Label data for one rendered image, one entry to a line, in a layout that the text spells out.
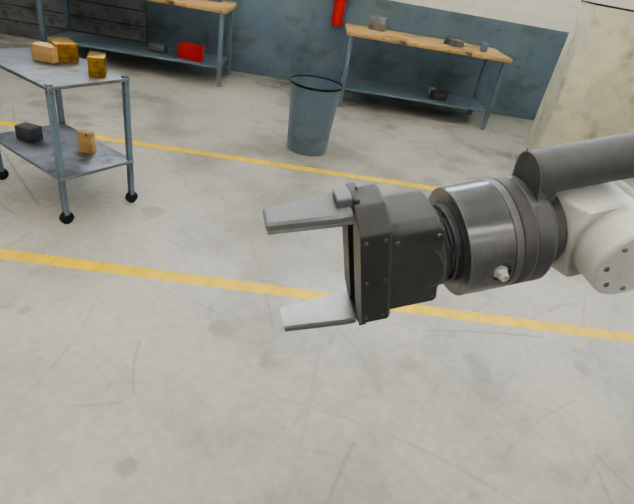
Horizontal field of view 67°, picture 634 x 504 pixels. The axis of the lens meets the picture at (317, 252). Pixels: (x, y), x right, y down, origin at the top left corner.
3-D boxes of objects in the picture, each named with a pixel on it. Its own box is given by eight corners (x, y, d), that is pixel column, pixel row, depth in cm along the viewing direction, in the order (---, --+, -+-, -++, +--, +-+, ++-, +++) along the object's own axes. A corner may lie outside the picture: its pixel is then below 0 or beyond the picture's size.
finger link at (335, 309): (284, 332, 39) (358, 316, 40) (278, 303, 42) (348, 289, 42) (286, 344, 40) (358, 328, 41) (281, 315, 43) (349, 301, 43)
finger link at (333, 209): (262, 212, 35) (344, 197, 36) (268, 240, 33) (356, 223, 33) (259, 194, 34) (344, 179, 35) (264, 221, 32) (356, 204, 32)
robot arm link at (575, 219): (461, 239, 45) (572, 217, 47) (520, 325, 38) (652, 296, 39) (480, 129, 38) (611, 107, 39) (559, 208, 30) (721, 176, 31)
